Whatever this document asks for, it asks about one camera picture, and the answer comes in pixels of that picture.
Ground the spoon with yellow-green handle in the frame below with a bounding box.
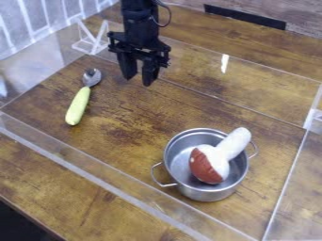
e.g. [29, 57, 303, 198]
[65, 69, 101, 126]

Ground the clear acrylic triangular bracket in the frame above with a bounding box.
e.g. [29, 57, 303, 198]
[72, 20, 109, 56]

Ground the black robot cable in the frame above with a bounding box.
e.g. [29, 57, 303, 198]
[149, 0, 173, 28]

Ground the black bar at table back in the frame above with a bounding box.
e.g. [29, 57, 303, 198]
[204, 4, 287, 30]

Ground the silver pot with handles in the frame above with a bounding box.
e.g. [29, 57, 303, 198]
[151, 128, 258, 201]

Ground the clear acrylic front barrier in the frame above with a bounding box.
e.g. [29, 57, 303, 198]
[0, 111, 256, 241]

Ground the red plush mushroom toy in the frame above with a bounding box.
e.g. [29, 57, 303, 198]
[188, 127, 251, 185]

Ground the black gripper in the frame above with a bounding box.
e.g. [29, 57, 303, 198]
[107, 31, 171, 87]

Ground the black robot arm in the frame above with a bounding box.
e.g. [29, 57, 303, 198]
[107, 0, 171, 87]

